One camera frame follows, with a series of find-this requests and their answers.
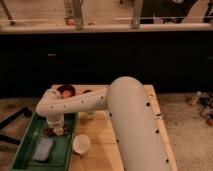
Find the bunch of dark grapes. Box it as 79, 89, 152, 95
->
43, 125, 69, 137

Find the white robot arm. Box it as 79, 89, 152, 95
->
36, 76, 171, 171

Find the white cup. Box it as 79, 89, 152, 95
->
73, 134, 91, 155

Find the green plastic tray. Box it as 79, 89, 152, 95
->
10, 113, 77, 171

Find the blue sponge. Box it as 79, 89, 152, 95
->
33, 138, 54, 162

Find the green translucent cup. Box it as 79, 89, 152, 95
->
84, 111, 95, 120

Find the orange item in bowl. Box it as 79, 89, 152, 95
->
62, 90, 73, 98

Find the black stand leg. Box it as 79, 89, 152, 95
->
0, 107, 32, 145

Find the dark red bowl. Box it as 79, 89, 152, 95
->
57, 85, 75, 96

